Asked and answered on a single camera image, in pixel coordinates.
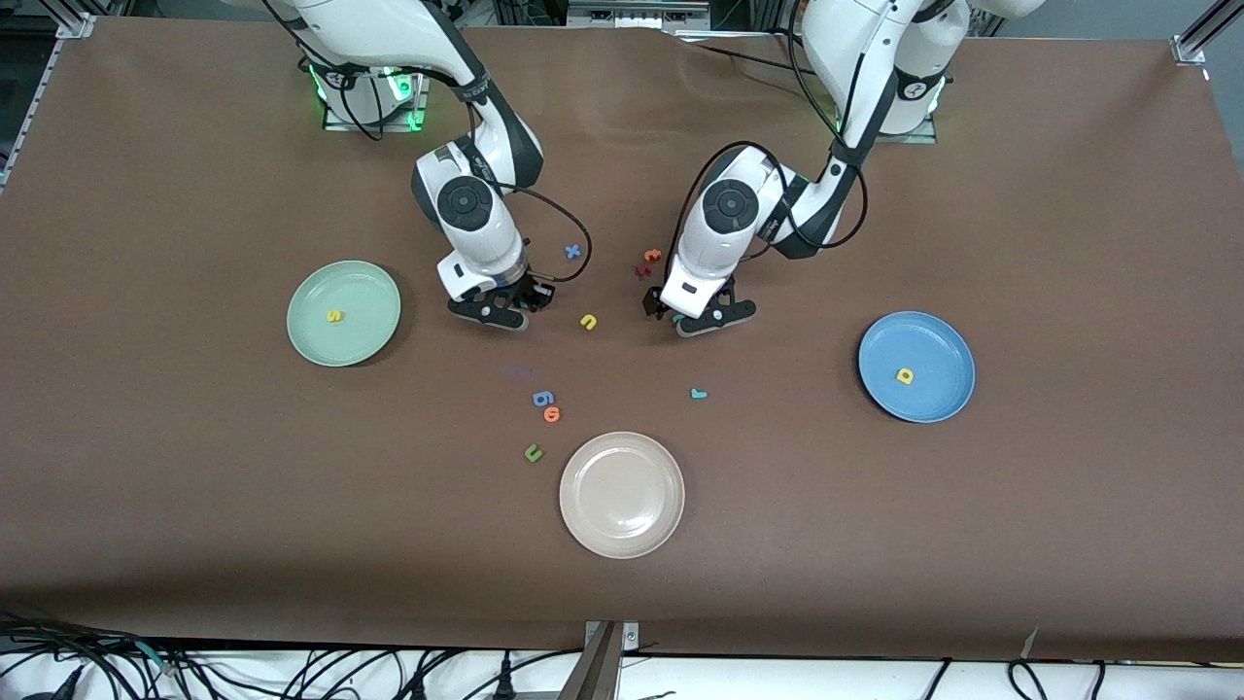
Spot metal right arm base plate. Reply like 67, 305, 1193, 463
321, 68, 431, 134

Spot green floor cable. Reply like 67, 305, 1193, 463
131, 637, 186, 674

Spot brown table cover mat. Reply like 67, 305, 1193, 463
0, 15, 1244, 662

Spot blue plate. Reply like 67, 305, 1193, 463
857, 311, 976, 424

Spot dark equipment rack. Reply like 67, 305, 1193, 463
486, 0, 778, 32

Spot green plate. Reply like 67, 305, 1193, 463
287, 260, 401, 368

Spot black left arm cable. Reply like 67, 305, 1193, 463
666, 0, 868, 288

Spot aluminium frame corner bracket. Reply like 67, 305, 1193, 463
53, 0, 98, 40

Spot metal table edge bracket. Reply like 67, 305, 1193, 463
559, 620, 640, 700

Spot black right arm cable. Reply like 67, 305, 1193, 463
260, 0, 592, 286

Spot beige plate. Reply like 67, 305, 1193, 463
559, 432, 686, 560

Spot aluminium frame post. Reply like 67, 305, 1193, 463
1171, 0, 1244, 67

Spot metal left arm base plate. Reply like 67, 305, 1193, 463
846, 97, 939, 145

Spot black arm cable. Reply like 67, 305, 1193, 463
260, 0, 592, 286
666, 0, 868, 288

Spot black cable on mat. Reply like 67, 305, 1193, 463
671, 29, 837, 74

